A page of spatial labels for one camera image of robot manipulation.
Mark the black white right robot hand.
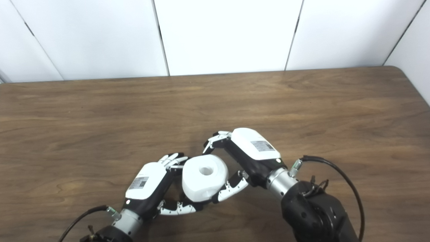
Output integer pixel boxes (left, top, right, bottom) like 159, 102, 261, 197
203, 128, 288, 203

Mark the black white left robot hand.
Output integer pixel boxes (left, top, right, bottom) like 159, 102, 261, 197
122, 153, 197, 224

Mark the round white piece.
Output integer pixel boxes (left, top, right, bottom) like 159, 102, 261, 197
182, 154, 229, 203

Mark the thick black left wrist cable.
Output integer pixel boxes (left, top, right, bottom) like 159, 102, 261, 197
57, 205, 121, 242

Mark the thick black wrist cable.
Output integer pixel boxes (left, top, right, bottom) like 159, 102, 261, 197
57, 205, 121, 242
290, 155, 365, 241

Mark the thin black right wrist wire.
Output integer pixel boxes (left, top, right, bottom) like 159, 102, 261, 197
302, 175, 330, 197

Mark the thick black right wrist cable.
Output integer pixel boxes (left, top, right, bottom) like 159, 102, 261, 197
290, 155, 365, 241

